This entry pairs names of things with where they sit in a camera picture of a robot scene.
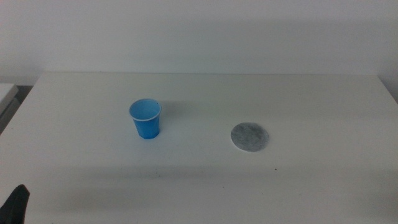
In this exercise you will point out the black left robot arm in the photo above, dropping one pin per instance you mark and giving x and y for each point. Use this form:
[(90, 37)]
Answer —
[(14, 207)]

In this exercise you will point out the round grey cup mat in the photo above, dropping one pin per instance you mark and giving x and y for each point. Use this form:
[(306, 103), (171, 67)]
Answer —
[(249, 137)]

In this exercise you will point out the blue plastic cup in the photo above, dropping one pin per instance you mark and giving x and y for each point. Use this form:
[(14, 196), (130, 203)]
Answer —
[(146, 124)]

